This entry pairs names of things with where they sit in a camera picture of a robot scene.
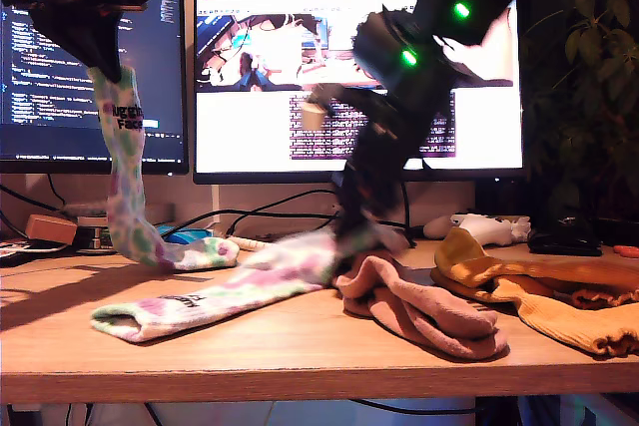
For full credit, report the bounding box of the pink ankle sock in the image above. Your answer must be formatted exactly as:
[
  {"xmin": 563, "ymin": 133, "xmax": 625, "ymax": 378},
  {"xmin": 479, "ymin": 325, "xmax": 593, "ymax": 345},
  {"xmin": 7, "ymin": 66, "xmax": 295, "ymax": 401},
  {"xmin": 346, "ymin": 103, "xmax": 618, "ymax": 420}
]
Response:
[
  {"xmin": 342, "ymin": 295, "xmax": 509, "ymax": 361},
  {"xmin": 334, "ymin": 254, "xmax": 499, "ymax": 340}
]

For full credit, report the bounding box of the yellow ribbed frilly sock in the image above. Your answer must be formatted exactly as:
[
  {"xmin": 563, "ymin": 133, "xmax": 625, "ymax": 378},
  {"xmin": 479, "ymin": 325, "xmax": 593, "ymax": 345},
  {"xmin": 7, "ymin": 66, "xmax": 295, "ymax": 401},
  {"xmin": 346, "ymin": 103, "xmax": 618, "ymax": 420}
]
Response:
[
  {"xmin": 432, "ymin": 225, "xmax": 639, "ymax": 310},
  {"xmin": 429, "ymin": 268, "xmax": 639, "ymax": 358}
]

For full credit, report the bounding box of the tie-dye Hugging Face sock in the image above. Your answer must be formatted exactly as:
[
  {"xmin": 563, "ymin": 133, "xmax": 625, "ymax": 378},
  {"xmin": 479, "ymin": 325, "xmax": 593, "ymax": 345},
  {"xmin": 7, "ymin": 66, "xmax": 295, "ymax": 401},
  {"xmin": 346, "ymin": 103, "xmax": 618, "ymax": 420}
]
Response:
[
  {"xmin": 90, "ymin": 230, "xmax": 408, "ymax": 343},
  {"xmin": 87, "ymin": 64, "xmax": 241, "ymax": 272}
]

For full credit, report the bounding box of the dark code computer monitor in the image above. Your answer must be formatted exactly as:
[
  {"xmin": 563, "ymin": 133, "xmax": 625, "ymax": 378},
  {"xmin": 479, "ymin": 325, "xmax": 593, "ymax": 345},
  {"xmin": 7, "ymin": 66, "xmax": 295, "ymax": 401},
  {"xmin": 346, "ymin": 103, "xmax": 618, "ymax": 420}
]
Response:
[{"xmin": 0, "ymin": 0, "xmax": 190, "ymax": 178}]

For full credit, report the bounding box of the beige rounded device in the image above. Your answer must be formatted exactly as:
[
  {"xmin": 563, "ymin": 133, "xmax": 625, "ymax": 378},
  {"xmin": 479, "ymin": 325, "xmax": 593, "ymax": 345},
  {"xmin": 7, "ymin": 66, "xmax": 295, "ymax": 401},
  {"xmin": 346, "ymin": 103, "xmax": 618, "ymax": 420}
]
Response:
[{"xmin": 422, "ymin": 215, "xmax": 458, "ymax": 240}]

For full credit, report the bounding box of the white game controller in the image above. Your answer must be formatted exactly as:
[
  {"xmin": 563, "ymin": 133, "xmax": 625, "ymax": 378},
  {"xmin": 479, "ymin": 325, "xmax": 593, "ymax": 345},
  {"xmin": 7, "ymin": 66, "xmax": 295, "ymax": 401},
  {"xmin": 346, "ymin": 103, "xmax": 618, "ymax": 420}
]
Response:
[{"xmin": 450, "ymin": 213, "xmax": 531, "ymax": 247}]

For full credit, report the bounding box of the white screen computer monitor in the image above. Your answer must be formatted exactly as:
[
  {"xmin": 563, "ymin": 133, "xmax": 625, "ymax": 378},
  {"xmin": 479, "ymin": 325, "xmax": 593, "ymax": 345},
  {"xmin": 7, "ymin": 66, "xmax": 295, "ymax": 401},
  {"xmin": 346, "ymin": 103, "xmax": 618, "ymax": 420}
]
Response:
[{"xmin": 192, "ymin": 0, "xmax": 525, "ymax": 252}]

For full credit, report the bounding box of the blue peppermint packet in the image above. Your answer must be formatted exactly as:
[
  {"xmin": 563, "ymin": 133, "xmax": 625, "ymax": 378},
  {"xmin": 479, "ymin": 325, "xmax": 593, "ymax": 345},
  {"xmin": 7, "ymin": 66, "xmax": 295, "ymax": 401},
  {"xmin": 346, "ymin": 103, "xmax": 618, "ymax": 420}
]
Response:
[{"xmin": 157, "ymin": 225, "xmax": 214, "ymax": 243}]

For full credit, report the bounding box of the grey flat box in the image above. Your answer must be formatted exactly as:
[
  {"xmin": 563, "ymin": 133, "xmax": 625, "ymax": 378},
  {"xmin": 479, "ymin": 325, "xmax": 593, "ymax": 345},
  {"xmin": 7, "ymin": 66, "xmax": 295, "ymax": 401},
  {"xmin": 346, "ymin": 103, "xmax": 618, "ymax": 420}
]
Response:
[{"xmin": 63, "ymin": 203, "xmax": 176, "ymax": 225}]

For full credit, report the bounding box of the plain brown cardboard box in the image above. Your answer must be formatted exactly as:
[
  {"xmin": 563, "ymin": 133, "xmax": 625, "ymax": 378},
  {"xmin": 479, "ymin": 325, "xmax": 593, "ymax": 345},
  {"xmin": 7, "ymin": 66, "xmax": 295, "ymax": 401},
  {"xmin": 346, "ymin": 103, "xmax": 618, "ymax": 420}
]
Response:
[{"xmin": 24, "ymin": 214, "xmax": 79, "ymax": 247}]

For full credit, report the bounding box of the black rounded case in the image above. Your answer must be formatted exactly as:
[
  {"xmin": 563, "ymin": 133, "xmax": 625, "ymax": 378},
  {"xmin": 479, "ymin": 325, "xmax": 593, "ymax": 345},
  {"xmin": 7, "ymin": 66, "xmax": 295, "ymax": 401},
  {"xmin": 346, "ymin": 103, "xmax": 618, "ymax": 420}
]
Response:
[{"xmin": 526, "ymin": 229, "xmax": 603, "ymax": 258}]

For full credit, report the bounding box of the green leafy house plant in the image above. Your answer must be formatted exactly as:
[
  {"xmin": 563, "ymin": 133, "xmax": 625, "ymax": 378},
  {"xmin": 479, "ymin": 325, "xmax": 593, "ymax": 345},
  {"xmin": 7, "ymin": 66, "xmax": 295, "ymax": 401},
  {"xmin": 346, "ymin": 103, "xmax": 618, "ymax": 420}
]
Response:
[{"xmin": 518, "ymin": 0, "xmax": 639, "ymax": 227}]

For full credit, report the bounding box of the black pad with stickers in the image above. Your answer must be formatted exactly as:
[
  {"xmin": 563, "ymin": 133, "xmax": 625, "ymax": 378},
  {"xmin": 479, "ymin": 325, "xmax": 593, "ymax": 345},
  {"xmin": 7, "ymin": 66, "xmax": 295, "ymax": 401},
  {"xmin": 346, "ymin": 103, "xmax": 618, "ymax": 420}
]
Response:
[{"xmin": 0, "ymin": 238, "xmax": 71, "ymax": 268}]

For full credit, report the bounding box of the black table leg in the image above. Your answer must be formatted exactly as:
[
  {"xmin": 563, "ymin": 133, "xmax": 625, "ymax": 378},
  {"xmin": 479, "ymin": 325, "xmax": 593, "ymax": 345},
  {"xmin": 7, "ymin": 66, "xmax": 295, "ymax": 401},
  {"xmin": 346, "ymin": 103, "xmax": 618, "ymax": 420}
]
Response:
[{"xmin": 473, "ymin": 395, "xmax": 523, "ymax": 426}]

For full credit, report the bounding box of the black monitor cable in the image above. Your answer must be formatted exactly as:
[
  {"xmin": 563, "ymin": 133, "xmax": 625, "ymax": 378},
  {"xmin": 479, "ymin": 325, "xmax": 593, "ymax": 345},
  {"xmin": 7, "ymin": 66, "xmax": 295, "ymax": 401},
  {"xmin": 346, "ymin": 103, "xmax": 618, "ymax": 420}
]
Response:
[{"xmin": 398, "ymin": 182, "xmax": 413, "ymax": 237}]

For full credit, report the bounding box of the black cable with plug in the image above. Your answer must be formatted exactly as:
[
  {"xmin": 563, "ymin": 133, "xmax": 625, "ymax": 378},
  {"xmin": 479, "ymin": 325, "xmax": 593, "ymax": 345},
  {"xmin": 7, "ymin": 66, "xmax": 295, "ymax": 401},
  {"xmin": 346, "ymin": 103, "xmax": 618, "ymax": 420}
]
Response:
[{"xmin": 224, "ymin": 189, "xmax": 340, "ymax": 240}]

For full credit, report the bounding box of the long black cable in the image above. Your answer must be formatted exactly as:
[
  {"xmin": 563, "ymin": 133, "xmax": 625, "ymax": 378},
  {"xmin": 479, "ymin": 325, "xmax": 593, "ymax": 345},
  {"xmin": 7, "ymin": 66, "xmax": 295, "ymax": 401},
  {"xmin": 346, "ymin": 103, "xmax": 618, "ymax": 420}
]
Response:
[{"xmin": 159, "ymin": 209, "xmax": 420, "ymax": 242}]

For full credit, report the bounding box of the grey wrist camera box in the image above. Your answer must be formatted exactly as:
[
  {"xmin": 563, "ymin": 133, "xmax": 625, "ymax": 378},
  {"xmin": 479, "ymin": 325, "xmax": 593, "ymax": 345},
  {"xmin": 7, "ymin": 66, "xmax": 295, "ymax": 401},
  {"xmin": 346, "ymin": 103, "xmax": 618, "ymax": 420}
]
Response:
[{"xmin": 301, "ymin": 84, "xmax": 350, "ymax": 133}]

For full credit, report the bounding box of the black cable under table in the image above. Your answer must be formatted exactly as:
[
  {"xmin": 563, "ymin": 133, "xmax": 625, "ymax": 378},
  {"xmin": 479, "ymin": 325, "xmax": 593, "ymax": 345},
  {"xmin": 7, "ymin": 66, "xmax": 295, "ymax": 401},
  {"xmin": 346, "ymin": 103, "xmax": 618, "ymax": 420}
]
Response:
[{"xmin": 348, "ymin": 398, "xmax": 480, "ymax": 418}]

